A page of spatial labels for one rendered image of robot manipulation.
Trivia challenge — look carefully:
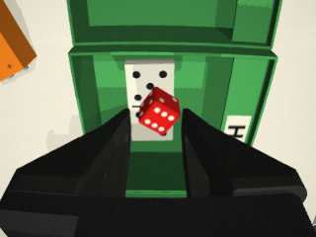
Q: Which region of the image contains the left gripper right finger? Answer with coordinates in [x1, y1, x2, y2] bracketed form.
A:
[181, 109, 307, 203]

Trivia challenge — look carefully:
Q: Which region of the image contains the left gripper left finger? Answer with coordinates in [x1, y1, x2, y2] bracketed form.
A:
[4, 109, 131, 197]

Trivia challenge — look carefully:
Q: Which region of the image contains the red die with white pips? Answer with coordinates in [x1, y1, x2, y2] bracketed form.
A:
[138, 87, 181, 135]

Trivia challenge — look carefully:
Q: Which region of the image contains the orange nine-volt battery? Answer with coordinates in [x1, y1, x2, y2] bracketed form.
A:
[0, 0, 37, 83]

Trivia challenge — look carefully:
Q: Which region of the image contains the white domino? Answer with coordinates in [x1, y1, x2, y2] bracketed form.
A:
[124, 58, 175, 141]

